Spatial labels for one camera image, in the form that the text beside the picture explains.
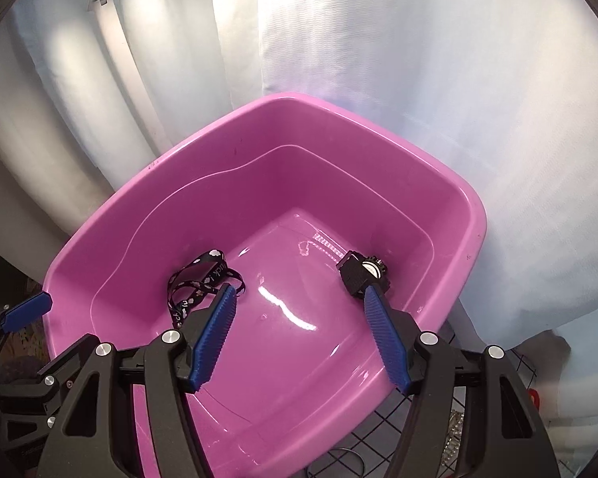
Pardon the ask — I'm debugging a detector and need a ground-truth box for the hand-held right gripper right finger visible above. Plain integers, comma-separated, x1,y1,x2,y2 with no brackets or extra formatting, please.
363,286,561,478

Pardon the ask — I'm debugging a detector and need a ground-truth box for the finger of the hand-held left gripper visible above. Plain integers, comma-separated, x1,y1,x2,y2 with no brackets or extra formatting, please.
0,356,73,434
0,291,53,374

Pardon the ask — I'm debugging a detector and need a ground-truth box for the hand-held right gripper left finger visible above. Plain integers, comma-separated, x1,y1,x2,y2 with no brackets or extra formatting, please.
36,283,240,478

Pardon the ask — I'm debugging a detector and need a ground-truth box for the black chunky bracelet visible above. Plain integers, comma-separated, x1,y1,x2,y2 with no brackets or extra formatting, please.
338,250,392,300

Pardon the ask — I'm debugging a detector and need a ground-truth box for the black printed lanyard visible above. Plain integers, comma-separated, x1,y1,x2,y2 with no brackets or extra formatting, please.
167,250,246,329

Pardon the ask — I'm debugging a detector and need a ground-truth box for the silver chain necklace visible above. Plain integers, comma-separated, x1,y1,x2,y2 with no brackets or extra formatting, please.
443,411,466,474

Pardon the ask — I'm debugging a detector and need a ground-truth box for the pink plastic tub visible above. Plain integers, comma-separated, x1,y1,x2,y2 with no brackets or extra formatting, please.
44,92,488,478

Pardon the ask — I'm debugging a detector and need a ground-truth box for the printed cloth pile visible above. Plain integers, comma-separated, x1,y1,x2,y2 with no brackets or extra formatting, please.
0,319,48,359

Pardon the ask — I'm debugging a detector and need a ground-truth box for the white grid tablecloth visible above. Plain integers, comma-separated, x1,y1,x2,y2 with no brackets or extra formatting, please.
299,309,554,478

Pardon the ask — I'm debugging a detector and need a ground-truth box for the thin metal hoop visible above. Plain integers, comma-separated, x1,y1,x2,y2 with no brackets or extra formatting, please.
328,449,366,478

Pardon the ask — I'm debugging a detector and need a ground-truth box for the white curtain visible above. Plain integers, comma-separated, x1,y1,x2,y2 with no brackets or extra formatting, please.
0,0,598,409

